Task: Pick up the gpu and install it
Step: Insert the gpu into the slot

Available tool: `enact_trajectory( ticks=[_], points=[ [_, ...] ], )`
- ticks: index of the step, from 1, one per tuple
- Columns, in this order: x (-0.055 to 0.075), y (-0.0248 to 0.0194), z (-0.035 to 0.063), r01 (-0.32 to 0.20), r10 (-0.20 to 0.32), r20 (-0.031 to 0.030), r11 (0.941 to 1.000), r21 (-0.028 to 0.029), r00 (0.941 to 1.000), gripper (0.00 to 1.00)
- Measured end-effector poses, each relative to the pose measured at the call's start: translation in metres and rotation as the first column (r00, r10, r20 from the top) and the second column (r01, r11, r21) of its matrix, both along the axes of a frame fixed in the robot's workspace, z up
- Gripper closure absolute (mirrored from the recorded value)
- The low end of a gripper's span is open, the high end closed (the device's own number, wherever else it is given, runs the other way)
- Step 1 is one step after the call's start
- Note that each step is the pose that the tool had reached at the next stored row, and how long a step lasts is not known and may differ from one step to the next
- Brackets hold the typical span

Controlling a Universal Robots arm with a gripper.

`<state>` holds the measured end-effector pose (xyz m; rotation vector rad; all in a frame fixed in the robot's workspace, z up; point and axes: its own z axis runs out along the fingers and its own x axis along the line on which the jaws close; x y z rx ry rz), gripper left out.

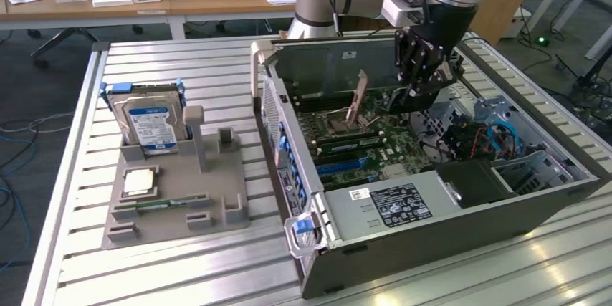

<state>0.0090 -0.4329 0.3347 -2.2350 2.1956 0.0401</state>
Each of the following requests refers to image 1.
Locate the grey power supply unit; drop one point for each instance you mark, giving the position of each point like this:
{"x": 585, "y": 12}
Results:
{"x": 353, "y": 220}

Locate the wooden cabinet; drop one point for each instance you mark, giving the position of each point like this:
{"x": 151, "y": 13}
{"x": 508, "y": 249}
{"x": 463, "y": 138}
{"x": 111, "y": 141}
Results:
{"x": 511, "y": 15}

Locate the perforated metal cage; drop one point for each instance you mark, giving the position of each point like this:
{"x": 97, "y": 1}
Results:
{"x": 444, "y": 119}

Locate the grey parts rack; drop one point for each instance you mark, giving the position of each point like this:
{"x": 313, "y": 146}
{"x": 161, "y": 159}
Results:
{"x": 181, "y": 184}

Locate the blue expansion slot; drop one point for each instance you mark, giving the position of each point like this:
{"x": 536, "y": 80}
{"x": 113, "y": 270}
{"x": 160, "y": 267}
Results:
{"x": 341, "y": 168}

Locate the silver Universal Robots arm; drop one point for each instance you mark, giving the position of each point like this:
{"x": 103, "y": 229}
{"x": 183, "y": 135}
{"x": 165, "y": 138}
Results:
{"x": 311, "y": 5}

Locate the green RAM stick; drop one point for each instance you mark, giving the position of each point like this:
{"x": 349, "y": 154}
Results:
{"x": 157, "y": 205}

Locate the dark grey PC case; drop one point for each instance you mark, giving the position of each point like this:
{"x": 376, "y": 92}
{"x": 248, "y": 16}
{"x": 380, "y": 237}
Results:
{"x": 429, "y": 248}

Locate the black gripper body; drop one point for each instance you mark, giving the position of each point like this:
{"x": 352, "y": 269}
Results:
{"x": 447, "y": 26}

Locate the silver chipset heatsink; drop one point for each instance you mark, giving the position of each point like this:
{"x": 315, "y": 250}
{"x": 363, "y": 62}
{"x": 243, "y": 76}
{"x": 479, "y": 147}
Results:
{"x": 396, "y": 172}

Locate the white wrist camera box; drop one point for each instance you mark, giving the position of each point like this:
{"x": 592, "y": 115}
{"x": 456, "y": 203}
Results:
{"x": 399, "y": 8}

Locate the black RAM stick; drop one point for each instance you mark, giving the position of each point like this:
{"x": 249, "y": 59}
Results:
{"x": 348, "y": 145}

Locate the CPU chip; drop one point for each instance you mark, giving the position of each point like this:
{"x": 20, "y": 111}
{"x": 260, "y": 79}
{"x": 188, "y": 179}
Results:
{"x": 137, "y": 183}

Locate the black tripod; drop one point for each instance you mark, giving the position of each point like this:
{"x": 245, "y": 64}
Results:
{"x": 592, "y": 69}

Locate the blue case latch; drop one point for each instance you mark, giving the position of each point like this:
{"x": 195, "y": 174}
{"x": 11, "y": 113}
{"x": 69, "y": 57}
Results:
{"x": 301, "y": 227}

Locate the black chair base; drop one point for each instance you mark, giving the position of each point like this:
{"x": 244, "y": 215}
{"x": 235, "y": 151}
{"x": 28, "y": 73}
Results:
{"x": 61, "y": 39}

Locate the hard disk with blue caddy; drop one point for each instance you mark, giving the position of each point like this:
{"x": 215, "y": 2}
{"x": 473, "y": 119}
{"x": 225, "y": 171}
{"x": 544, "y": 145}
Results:
{"x": 148, "y": 127}

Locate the green motherboard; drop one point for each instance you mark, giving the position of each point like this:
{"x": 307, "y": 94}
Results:
{"x": 396, "y": 141}

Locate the silver disk bay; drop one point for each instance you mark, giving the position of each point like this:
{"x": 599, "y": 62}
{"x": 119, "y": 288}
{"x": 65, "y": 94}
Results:
{"x": 549, "y": 170}

